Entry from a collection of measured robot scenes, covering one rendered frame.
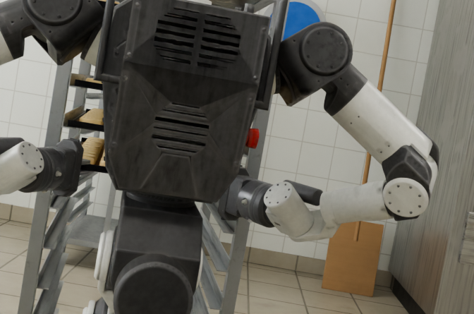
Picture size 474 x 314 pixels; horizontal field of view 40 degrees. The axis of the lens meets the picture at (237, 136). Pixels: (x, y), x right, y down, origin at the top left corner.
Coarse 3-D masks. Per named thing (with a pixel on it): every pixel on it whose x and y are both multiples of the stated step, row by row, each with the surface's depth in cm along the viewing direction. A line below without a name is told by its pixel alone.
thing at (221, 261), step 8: (200, 208) 213; (208, 224) 191; (208, 232) 188; (208, 240) 180; (216, 240) 173; (208, 248) 170; (216, 248) 171; (216, 256) 163; (224, 256) 158; (216, 264) 156; (224, 264) 156
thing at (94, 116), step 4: (96, 108) 201; (88, 112) 172; (92, 112) 175; (96, 112) 178; (100, 112) 182; (84, 116) 153; (88, 116) 155; (92, 116) 158; (96, 116) 160; (100, 116) 165; (80, 120) 148; (84, 120) 147; (88, 120) 147; (92, 120) 147; (96, 120) 148; (100, 120) 150; (100, 124) 149
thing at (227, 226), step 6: (210, 204) 185; (216, 204) 183; (210, 210) 175; (216, 210) 176; (216, 216) 168; (222, 222) 161; (228, 222) 160; (234, 222) 152; (222, 228) 154; (228, 228) 155; (234, 228) 151
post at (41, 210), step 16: (64, 64) 142; (64, 80) 142; (64, 96) 142; (64, 112) 144; (48, 128) 142; (48, 144) 142; (48, 192) 143; (48, 208) 144; (32, 224) 143; (32, 240) 144; (32, 256) 144; (32, 272) 144; (32, 288) 144; (32, 304) 145
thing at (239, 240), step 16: (288, 0) 148; (272, 16) 150; (272, 32) 148; (272, 96) 150; (256, 160) 150; (256, 176) 150; (240, 224) 151; (240, 240) 151; (240, 256) 151; (240, 272) 152; (224, 288) 153; (224, 304) 152
